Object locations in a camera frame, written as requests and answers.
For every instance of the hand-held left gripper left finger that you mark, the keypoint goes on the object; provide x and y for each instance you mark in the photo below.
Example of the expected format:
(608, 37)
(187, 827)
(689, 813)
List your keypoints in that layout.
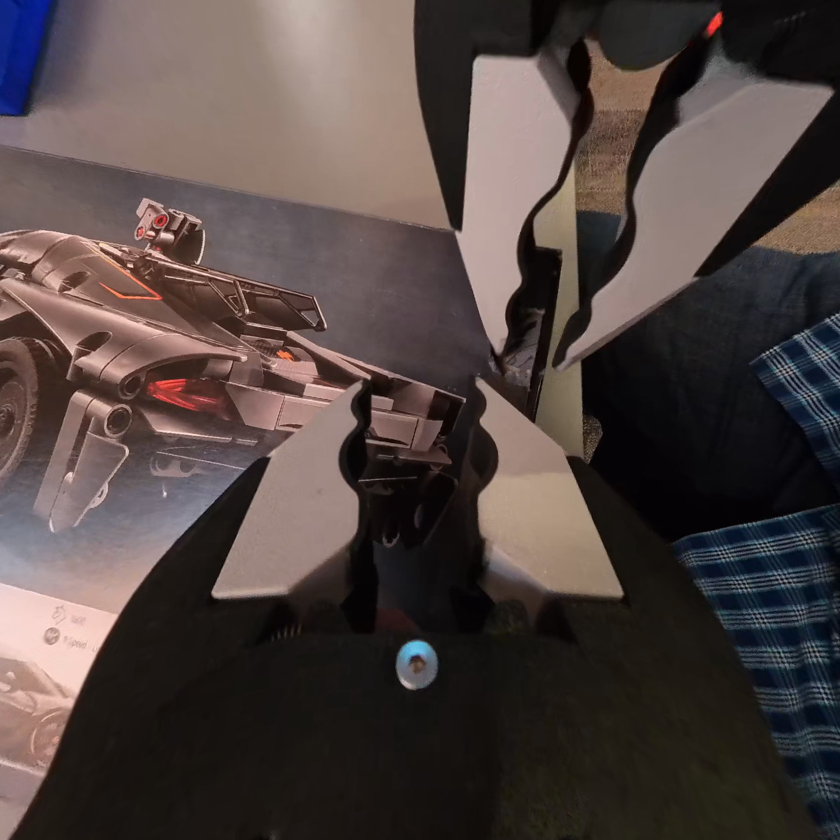
(289, 518)

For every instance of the person's blue plaid shirt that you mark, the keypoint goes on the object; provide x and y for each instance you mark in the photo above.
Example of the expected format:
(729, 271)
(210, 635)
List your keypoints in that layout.
(774, 623)

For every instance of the lego set box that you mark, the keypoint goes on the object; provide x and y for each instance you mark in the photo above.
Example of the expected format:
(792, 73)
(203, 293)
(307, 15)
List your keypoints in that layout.
(394, 275)

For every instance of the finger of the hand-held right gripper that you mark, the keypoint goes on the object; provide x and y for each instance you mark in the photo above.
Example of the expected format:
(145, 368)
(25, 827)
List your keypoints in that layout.
(709, 197)
(505, 164)

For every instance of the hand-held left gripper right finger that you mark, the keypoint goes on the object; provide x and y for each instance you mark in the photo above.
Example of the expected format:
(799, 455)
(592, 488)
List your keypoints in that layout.
(544, 518)

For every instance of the person's dark pants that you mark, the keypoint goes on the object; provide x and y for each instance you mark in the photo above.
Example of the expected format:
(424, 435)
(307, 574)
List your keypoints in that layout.
(695, 407)

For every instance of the blue object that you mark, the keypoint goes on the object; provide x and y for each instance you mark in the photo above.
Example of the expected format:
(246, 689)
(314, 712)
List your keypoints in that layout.
(23, 52)

